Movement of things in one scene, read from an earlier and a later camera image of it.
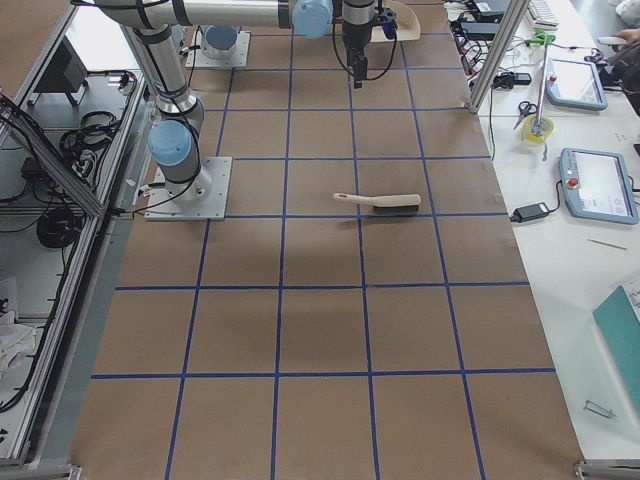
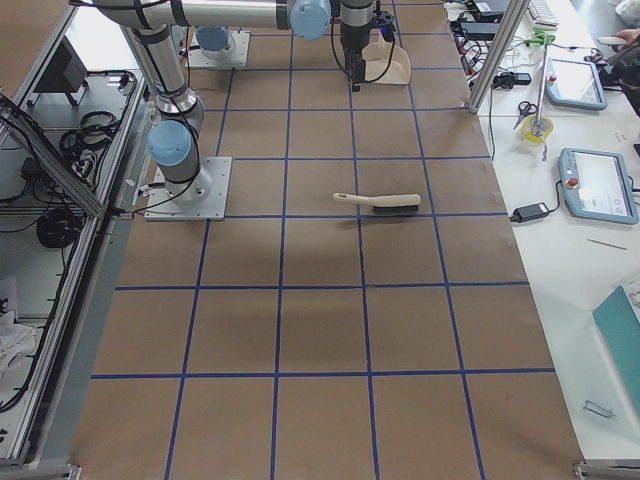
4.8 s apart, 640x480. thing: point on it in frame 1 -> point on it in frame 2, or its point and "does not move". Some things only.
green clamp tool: (541, 38) does not move
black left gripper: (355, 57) does not move
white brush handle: (393, 204) does not move
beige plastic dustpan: (407, 23) -> (377, 54)
